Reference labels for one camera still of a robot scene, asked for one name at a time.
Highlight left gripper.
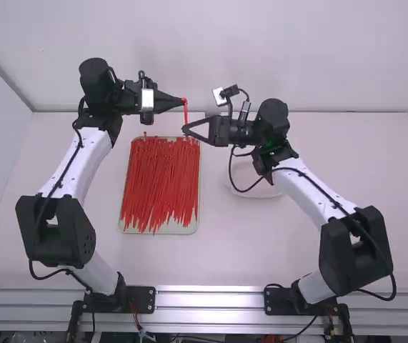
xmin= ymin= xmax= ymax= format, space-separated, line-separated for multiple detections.
xmin=123 ymin=78 xmax=160 ymax=116

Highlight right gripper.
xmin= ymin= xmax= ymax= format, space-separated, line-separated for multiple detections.
xmin=181 ymin=114 xmax=257 ymax=148

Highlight orange cable tie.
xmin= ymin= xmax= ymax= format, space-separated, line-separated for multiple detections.
xmin=181 ymin=97 xmax=191 ymax=131

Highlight white dish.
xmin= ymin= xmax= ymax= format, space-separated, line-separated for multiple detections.
xmin=222 ymin=156 xmax=284 ymax=199

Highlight pale tray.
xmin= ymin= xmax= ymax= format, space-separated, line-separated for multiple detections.
xmin=118 ymin=134 xmax=204 ymax=237

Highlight silver rails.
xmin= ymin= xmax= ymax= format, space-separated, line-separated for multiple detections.
xmin=0 ymin=283 xmax=408 ymax=336

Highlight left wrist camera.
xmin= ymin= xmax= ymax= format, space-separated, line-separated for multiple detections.
xmin=139 ymin=88 xmax=155 ymax=111

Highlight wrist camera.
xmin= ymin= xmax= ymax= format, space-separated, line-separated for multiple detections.
xmin=211 ymin=86 xmax=228 ymax=107
xmin=139 ymin=88 xmax=155 ymax=111

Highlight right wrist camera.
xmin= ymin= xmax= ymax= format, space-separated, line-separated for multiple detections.
xmin=211 ymin=86 xmax=228 ymax=107

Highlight black cable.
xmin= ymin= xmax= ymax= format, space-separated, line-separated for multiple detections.
xmin=359 ymin=270 xmax=398 ymax=302
xmin=28 ymin=258 xmax=85 ymax=287
xmin=228 ymin=144 xmax=273 ymax=194

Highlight row of orange cable ties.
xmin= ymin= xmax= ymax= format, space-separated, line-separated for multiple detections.
xmin=120 ymin=132 xmax=202 ymax=235

